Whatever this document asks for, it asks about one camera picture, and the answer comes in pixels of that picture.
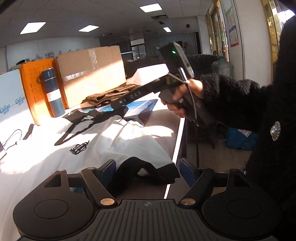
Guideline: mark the large light blue box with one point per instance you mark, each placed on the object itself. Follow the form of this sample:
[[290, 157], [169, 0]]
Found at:
[[11, 104]]

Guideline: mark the black sofa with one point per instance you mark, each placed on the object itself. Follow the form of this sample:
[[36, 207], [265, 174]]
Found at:
[[203, 63]]

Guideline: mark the white black-trimmed t-shirt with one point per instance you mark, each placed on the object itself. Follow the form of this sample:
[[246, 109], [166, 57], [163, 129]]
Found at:
[[115, 139]]

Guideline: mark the dark blue thermos bottle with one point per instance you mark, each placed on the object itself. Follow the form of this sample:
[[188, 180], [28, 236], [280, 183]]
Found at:
[[52, 92]]

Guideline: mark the brown cardboard box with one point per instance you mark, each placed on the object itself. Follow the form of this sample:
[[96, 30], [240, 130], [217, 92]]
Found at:
[[90, 74]]

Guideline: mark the brown folded garment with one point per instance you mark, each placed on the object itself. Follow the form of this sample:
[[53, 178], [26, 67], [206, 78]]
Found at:
[[108, 95]]

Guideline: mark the orange cardboard box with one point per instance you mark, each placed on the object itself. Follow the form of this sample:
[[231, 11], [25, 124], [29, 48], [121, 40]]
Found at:
[[30, 92]]

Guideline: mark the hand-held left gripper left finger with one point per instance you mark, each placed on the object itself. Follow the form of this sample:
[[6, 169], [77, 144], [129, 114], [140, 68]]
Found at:
[[111, 168]]

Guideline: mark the silver brooch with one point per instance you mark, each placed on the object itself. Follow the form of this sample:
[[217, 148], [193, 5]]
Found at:
[[275, 131]]

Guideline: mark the white wall lettering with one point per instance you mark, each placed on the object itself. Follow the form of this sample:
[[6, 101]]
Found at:
[[41, 55]]

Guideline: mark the blue water jug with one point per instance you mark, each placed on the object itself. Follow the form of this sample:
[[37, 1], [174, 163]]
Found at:
[[222, 68]]

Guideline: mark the ceiling light panel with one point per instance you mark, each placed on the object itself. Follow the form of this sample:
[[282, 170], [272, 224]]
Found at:
[[149, 8], [32, 27], [167, 29], [88, 27]]

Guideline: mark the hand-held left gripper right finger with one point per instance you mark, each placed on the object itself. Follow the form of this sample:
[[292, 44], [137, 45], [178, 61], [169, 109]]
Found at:
[[187, 169]]

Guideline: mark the person's right hand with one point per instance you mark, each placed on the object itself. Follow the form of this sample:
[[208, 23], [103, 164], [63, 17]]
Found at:
[[196, 89]]

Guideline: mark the blue bag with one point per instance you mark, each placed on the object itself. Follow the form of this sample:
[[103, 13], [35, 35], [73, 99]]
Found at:
[[241, 139]]

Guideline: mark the door notice poster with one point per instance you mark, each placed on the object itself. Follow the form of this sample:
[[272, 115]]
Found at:
[[232, 27]]

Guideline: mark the blue printed sheet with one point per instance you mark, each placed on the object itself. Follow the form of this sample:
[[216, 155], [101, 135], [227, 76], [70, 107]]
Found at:
[[138, 109]]

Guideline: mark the person's right forearm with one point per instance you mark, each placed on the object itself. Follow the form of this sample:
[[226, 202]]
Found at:
[[231, 102]]

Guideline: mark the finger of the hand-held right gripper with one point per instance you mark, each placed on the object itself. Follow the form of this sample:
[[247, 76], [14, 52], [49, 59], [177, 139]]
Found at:
[[119, 109]]

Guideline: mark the person's black fuzzy coat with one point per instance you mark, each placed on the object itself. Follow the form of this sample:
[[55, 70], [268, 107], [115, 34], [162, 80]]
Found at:
[[277, 92]]

